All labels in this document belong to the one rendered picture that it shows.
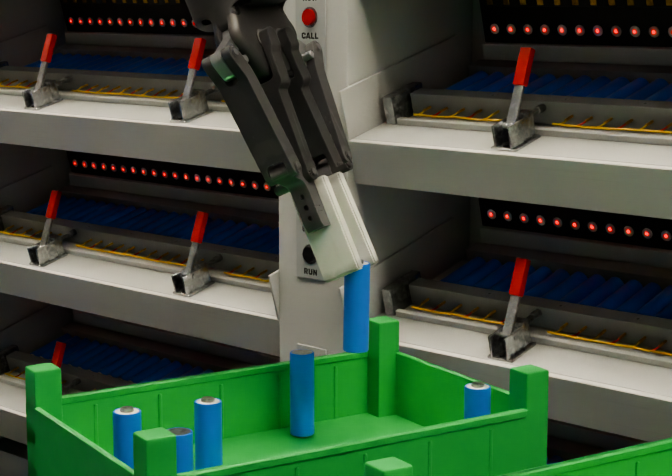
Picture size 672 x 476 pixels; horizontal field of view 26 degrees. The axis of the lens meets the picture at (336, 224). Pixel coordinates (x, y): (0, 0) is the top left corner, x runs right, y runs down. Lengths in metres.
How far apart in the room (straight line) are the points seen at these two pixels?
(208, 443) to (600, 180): 0.45
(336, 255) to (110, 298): 0.74
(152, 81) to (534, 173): 0.59
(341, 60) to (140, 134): 0.32
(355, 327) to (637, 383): 0.34
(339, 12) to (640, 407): 0.47
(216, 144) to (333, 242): 0.56
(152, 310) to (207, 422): 0.71
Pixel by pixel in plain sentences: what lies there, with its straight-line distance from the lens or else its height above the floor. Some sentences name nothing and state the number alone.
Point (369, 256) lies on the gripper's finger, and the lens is 1.02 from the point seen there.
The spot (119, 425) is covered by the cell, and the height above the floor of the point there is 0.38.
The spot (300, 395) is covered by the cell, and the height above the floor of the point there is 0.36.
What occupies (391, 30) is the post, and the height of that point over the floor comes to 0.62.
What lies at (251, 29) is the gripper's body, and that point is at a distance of 1.02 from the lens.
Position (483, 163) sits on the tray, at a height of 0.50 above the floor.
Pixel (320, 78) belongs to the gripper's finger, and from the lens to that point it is 1.07.
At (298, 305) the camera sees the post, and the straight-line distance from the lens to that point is 1.49.
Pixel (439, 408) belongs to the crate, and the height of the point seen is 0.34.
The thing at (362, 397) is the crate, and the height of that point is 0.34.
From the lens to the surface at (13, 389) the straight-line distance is 1.97.
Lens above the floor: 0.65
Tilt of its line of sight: 9 degrees down
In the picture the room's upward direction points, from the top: straight up
